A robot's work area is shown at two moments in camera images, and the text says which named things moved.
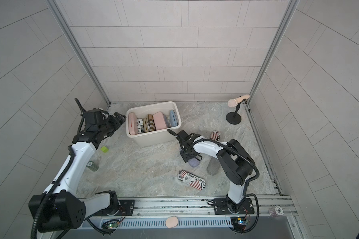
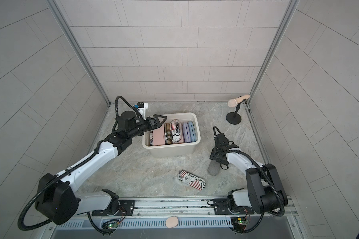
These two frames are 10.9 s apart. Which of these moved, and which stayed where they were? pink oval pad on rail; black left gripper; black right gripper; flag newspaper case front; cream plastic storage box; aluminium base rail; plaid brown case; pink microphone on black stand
Moved: black left gripper; cream plastic storage box; black right gripper; plaid brown case
Stayed: flag newspaper case front; pink oval pad on rail; pink microphone on black stand; aluminium base rail
